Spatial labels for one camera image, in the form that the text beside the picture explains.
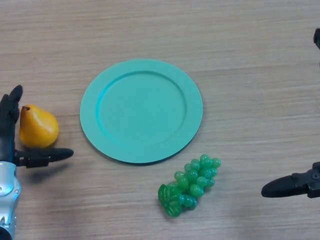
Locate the green round plate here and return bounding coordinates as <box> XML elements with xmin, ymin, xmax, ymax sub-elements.
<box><xmin>79</xmin><ymin>58</ymin><xmax>204</xmax><ymax>166</ymax></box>

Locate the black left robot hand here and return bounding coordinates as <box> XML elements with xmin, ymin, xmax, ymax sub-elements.
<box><xmin>0</xmin><ymin>84</ymin><xmax>74</xmax><ymax>169</ymax></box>

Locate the green grape bunch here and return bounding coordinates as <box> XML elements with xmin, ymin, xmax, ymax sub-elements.
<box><xmin>157</xmin><ymin>153</ymin><xmax>222</xmax><ymax>218</ymax></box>

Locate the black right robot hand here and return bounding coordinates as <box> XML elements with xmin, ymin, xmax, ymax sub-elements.
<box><xmin>261</xmin><ymin>28</ymin><xmax>320</xmax><ymax>199</ymax></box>

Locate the yellow pear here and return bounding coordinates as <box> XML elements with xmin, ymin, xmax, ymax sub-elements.
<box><xmin>19</xmin><ymin>104</ymin><xmax>60</xmax><ymax>149</ymax></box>

